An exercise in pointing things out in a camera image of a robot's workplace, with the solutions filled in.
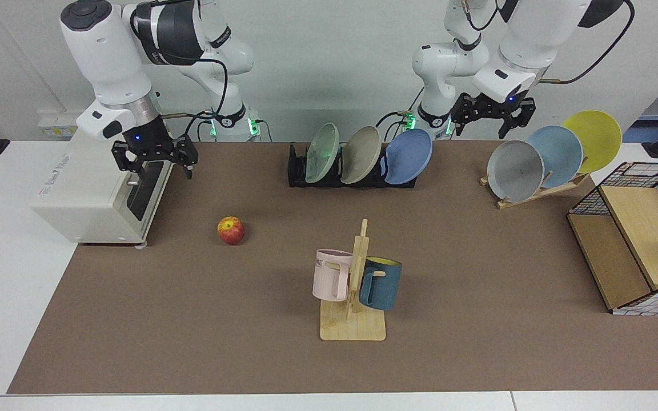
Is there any light blue plate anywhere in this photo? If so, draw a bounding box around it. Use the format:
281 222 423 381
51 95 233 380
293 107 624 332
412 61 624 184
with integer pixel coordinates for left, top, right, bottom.
525 125 584 190

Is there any pale green plate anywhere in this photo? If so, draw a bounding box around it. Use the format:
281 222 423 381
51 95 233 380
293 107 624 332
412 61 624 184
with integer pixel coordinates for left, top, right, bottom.
304 122 342 185

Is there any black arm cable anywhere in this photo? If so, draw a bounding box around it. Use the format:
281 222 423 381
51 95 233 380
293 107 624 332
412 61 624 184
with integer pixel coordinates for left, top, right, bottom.
539 0 636 86
152 50 231 140

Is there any wooden cup stand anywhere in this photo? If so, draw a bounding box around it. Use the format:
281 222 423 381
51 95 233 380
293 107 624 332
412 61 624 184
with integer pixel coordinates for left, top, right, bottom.
319 219 387 343

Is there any black dish rack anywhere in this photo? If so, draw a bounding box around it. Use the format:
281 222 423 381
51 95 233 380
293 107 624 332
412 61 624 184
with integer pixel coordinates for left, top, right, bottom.
287 142 422 190

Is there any pink cup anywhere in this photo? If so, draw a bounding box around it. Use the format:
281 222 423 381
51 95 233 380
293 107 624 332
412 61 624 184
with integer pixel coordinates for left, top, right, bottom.
312 248 355 303

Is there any brown table cloth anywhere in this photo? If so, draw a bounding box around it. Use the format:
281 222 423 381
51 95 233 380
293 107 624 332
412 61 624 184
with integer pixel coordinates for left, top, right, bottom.
6 139 658 395

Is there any wooden plate rack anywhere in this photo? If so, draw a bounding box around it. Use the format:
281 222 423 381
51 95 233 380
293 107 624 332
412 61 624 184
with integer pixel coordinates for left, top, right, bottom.
480 170 590 211

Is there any red yellow apple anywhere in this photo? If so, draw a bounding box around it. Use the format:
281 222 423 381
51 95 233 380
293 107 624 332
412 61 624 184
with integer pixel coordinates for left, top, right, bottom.
217 216 246 246

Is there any yellow plate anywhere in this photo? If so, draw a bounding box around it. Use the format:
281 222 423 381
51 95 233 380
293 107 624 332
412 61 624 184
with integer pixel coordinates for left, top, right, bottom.
561 110 623 175

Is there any grey plate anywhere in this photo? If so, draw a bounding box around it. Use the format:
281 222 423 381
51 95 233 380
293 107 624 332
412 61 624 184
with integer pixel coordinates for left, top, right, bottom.
486 140 545 204

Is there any beige plate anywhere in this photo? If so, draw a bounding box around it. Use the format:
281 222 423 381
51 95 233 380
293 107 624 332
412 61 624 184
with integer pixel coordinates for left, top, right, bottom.
340 125 383 186

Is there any wire basket with wooden floor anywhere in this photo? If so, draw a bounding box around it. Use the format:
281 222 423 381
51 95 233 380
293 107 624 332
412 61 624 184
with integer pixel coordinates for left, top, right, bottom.
566 161 658 317

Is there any dark teal cup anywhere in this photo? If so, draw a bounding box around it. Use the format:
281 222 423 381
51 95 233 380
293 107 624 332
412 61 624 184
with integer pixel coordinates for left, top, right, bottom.
358 256 403 312

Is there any white wall socket strip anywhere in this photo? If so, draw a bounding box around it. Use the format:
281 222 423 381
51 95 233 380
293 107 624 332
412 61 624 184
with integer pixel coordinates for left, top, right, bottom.
37 112 79 140

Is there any pale toaster oven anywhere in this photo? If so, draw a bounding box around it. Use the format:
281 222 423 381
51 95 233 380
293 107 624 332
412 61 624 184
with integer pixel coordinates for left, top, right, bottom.
30 128 176 249

